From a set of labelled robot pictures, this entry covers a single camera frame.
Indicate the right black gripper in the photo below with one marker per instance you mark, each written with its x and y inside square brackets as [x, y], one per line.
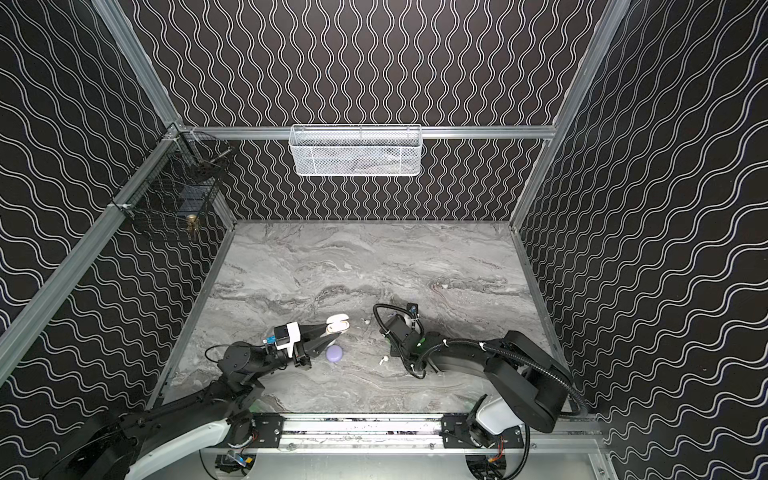
[402, 343]

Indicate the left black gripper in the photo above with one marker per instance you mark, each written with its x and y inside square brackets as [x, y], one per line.
[303, 349]

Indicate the beige earbud charging case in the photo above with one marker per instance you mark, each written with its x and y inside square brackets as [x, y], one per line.
[337, 324]

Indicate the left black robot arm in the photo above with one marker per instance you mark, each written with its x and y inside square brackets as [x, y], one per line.
[136, 445]

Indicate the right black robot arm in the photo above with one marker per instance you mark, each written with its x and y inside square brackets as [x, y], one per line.
[533, 389]

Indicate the purple round charging case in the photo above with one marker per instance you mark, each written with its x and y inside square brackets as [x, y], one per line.
[334, 353]

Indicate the brass knob in basket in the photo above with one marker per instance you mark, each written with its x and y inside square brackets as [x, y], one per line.
[193, 224]

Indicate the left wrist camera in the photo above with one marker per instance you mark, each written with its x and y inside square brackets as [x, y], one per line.
[284, 338]

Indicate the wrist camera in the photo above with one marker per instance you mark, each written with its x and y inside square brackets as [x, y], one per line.
[413, 310]
[284, 338]

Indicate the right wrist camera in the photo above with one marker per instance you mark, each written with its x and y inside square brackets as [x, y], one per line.
[413, 310]

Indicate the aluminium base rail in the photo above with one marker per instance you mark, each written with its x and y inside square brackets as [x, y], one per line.
[371, 433]

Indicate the white wire mesh basket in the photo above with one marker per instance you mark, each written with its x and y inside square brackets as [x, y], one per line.
[356, 150]

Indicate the black wire basket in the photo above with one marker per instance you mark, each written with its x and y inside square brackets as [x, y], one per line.
[185, 181]

